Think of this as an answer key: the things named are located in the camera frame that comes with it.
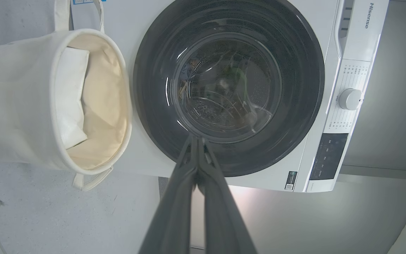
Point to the washing machine door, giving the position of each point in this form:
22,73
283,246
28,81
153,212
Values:
153,106

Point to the white round control knob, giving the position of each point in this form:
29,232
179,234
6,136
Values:
349,99

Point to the white washing machine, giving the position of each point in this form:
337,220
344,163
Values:
323,28

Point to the cream canvas laundry basket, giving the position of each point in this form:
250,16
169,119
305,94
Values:
16,106

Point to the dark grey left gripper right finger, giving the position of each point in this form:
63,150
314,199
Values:
220,218

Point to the white detergent drawer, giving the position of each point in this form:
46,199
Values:
363,38

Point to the small QR code sticker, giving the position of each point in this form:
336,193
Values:
290,180

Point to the white folded pad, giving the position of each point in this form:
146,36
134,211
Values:
69,98

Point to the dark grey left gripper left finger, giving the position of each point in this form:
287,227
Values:
174,211

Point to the black touch control panel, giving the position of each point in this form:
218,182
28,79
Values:
329,157

